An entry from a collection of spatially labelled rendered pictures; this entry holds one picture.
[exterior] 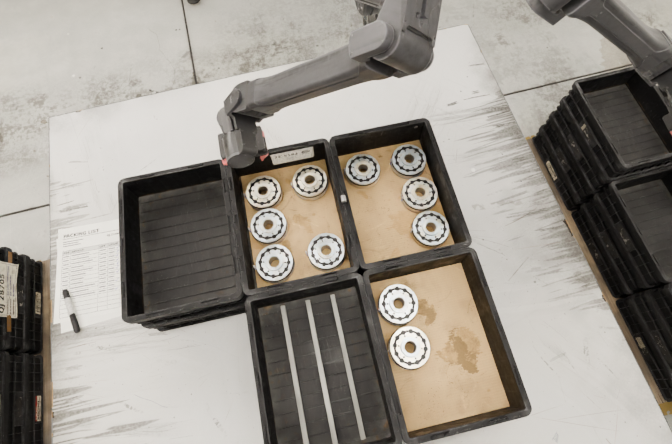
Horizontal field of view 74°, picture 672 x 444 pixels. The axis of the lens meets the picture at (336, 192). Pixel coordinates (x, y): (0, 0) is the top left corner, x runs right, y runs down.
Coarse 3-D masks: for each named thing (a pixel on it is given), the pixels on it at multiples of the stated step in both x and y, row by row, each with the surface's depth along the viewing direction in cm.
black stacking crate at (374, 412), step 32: (320, 288) 114; (352, 288) 121; (256, 320) 114; (288, 320) 118; (320, 320) 118; (352, 320) 118; (320, 352) 115; (352, 352) 115; (288, 384) 112; (320, 384) 112; (288, 416) 109; (320, 416) 109; (352, 416) 109; (384, 416) 109
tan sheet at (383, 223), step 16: (400, 144) 138; (416, 144) 138; (384, 160) 136; (384, 176) 134; (352, 192) 132; (368, 192) 132; (384, 192) 132; (400, 192) 132; (416, 192) 132; (352, 208) 130; (368, 208) 130; (384, 208) 130; (400, 208) 130; (432, 208) 130; (368, 224) 128; (384, 224) 128; (400, 224) 128; (368, 240) 126; (384, 240) 126; (400, 240) 126; (448, 240) 126; (368, 256) 124; (384, 256) 124
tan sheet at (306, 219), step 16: (320, 160) 137; (256, 176) 135; (272, 176) 135; (288, 176) 135; (288, 192) 133; (288, 208) 131; (304, 208) 130; (320, 208) 130; (336, 208) 130; (272, 224) 129; (288, 224) 129; (304, 224) 128; (320, 224) 128; (336, 224) 128; (288, 240) 127; (304, 240) 127; (256, 256) 125; (304, 256) 125; (256, 272) 123; (304, 272) 123; (320, 272) 123
